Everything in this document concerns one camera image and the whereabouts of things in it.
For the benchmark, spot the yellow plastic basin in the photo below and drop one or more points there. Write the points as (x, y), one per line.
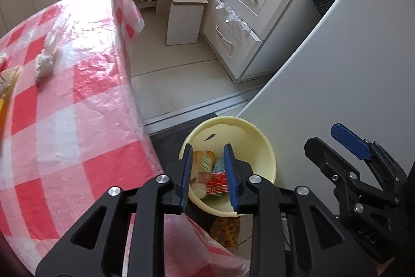
(233, 134)

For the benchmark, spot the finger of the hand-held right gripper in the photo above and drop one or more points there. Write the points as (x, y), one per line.
(351, 140)
(330, 160)

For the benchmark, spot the floral slipper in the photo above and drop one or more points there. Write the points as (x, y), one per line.
(227, 228)

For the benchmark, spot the small yellow bottle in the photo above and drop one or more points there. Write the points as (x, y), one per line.
(202, 166)

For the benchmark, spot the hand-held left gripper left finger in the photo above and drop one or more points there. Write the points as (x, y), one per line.
(186, 173)

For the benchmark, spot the silver blue drink carton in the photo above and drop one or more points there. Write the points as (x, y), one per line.
(220, 165)

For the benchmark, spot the clear plastic bag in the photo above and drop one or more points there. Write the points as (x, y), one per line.
(235, 15)

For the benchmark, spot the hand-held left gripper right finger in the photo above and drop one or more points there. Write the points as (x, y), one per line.
(230, 179)

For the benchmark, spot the crumpled white tissue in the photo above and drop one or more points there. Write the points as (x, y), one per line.
(43, 64)
(51, 41)

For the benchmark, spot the red wrapper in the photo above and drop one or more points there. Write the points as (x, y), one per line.
(217, 183)

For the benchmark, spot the red checkered tablecloth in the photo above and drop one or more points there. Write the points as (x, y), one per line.
(81, 121)

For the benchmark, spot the white stool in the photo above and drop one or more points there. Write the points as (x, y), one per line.
(181, 4)

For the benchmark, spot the white fridge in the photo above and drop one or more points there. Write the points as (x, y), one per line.
(324, 85)

